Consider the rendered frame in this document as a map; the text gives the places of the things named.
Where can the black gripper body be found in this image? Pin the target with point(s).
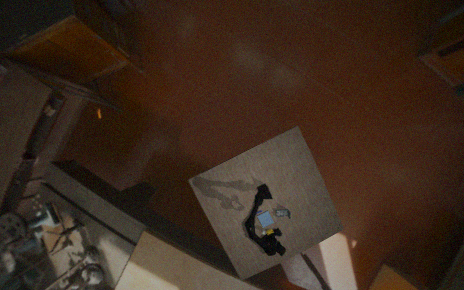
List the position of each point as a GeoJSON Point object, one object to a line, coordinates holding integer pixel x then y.
{"type": "Point", "coordinates": [276, 232]}

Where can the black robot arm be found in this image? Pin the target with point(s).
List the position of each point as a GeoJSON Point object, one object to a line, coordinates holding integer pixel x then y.
{"type": "Point", "coordinates": [274, 246]}

